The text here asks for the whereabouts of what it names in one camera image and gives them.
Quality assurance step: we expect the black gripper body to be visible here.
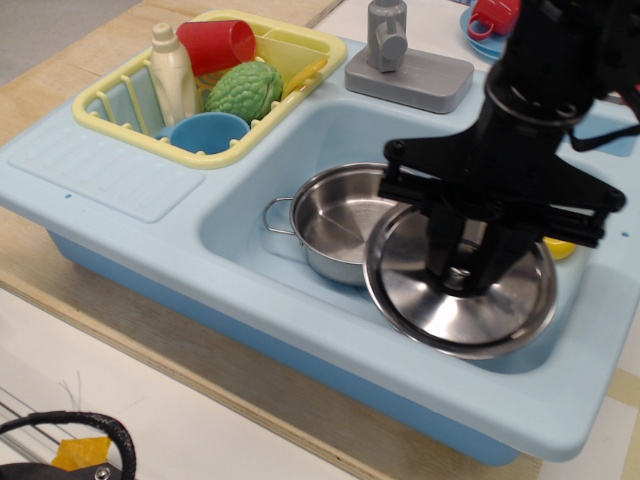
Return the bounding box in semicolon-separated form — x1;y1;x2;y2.
379;125;626;248

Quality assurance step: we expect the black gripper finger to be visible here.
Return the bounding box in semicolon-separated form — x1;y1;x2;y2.
425;203;467;288
469;222;541;295

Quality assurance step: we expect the stainless steel lid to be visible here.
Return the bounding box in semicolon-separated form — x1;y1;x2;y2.
363;204;558;361

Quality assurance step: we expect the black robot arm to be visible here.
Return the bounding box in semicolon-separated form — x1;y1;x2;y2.
380;1;639;296

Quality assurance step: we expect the stainless steel pot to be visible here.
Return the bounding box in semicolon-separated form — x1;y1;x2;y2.
262;162;397;287

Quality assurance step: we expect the grey toy faucet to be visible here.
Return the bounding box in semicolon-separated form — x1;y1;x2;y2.
345;1;474;114

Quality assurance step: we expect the red mug on plates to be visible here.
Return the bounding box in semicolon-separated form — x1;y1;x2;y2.
467;0;521;41

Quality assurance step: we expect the yellow plastic utensil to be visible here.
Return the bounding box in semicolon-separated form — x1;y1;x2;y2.
281;58;328;100

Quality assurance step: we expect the green toy cabbage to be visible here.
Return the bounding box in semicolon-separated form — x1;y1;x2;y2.
204;61;284;124

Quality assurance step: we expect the light blue toy sink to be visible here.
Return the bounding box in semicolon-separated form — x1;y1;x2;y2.
1;72;639;465

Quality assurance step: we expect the blue plastic cup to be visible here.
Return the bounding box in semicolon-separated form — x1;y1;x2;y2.
155;112;250;155

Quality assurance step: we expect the red plastic cup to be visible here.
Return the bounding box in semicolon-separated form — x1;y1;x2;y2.
177;20;257;77

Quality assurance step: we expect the cream plastic bottle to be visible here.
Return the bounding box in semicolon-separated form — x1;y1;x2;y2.
150;22;201;126

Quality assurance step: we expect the yellow dish drainer basket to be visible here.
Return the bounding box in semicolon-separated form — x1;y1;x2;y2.
71;9;347;169

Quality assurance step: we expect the yellow tape piece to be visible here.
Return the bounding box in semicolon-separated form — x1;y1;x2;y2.
50;436;112;472

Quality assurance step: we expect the yellow handled toy knife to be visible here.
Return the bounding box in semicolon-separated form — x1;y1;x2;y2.
543;237;577;261

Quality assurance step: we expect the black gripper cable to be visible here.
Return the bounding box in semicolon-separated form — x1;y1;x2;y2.
569;84;640;154

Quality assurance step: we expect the black braided cable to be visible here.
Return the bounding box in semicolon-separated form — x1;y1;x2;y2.
0;410;138;480

